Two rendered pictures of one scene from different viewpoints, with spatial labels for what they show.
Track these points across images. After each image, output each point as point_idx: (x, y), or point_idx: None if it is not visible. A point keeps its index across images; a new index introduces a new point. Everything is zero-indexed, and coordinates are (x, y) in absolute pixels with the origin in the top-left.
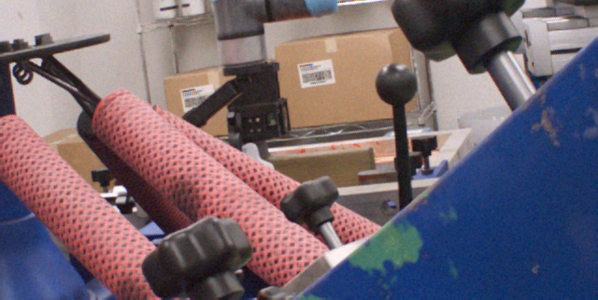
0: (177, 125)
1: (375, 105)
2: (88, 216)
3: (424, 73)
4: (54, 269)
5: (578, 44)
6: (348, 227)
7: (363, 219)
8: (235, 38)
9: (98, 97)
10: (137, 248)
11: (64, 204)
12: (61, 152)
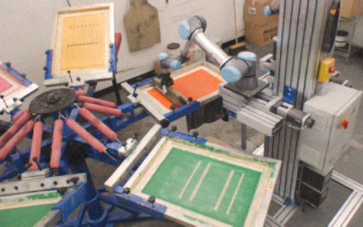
0: (69, 123)
1: (343, 12)
2: (32, 144)
3: None
4: (63, 130)
5: (227, 93)
6: (91, 143)
7: (95, 142)
8: (161, 68)
9: (59, 117)
10: (32, 152)
11: (32, 141)
12: (255, 3)
